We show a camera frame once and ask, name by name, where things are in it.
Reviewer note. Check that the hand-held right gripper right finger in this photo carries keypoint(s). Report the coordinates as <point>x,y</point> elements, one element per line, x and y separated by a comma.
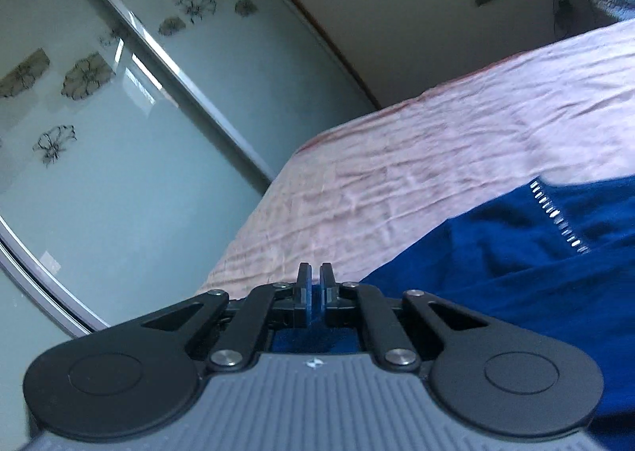
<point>327,292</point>

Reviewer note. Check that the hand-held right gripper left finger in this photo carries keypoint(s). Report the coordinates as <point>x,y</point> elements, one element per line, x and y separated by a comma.
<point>306,292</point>

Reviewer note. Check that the blue knitted garment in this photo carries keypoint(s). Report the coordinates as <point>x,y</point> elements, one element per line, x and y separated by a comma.
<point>521,262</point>

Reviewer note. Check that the pink bed sheet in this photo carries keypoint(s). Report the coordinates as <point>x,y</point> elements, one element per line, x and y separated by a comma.
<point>446,133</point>

